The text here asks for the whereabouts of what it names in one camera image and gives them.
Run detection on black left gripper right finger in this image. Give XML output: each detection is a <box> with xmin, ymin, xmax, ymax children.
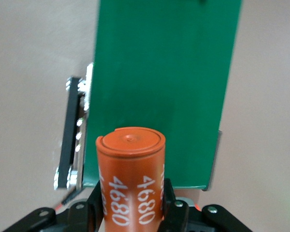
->
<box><xmin>158</xmin><ymin>178</ymin><xmax>253</xmax><ymax>232</ymax></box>

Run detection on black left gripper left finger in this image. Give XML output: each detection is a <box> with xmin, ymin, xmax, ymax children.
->
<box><xmin>2</xmin><ymin>185</ymin><xmax>106</xmax><ymax>232</ymax></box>

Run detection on orange 4680 cylinder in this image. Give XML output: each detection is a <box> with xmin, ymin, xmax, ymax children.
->
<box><xmin>96</xmin><ymin>127</ymin><xmax>166</xmax><ymax>232</ymax></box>

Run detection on green conveyor belt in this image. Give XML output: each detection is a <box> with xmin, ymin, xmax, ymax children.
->
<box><xmin>53</xmin><ymin>0</ymin><xmax>244</xmax><ymax>192</ymax></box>

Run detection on red black twisted wire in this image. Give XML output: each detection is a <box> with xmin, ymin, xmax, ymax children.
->
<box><xmin>53</xmin><ymin>190</ymin><xmax>76</xmax><ymax>209</ymax></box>

